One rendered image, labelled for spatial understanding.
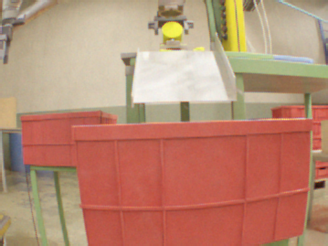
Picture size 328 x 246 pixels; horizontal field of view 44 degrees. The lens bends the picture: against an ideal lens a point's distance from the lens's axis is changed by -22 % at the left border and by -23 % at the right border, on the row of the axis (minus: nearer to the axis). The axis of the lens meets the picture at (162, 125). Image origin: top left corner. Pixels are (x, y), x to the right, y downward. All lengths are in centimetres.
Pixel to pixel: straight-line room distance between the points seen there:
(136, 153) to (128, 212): 9
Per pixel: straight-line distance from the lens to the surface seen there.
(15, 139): 943
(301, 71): 144
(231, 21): 164
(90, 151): 74
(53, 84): 1022
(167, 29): 164
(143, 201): 74
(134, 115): 152
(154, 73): 139
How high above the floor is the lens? 75
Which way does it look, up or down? 1 degrees up
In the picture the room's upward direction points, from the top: 2 degrees counter-clockwise
